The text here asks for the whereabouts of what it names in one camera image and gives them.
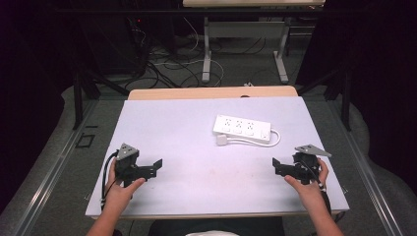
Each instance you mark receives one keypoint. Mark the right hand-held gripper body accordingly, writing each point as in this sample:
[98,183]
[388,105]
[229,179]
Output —
[306,164]

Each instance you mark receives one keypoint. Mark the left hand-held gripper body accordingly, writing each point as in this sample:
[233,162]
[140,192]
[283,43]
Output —
[126,164]

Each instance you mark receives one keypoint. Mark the white power strip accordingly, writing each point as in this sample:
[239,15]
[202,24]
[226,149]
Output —
[242,128]

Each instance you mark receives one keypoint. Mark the white plug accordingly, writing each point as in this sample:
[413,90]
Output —
[222,140]

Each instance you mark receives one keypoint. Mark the person's right hand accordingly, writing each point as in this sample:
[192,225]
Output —
[308,191]

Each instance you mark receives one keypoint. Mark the person's left hand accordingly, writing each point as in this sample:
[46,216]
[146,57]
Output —
[118,196]

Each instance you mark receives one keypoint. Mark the white table mat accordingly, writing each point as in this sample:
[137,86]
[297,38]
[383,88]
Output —
[196,170]

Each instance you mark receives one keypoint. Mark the black floor socket plate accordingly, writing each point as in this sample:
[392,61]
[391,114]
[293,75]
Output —
[85,140]

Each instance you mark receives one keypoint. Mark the black metal stand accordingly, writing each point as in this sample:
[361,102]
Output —
[80,98]
[345,98]

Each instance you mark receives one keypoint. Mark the wooden table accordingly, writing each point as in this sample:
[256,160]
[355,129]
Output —
[203,92]

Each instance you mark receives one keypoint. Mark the person's dark clothing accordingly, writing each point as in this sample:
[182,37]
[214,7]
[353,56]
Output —
[216,226]

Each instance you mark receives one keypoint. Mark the dark equipment rack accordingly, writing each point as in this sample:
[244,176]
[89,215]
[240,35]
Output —
[141,46]

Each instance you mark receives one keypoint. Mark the white metal-legged desk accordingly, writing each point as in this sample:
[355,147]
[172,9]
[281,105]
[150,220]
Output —
[246,29]

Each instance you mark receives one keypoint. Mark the metal floor rail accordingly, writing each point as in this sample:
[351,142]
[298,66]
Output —
[46,183]
[370,183]

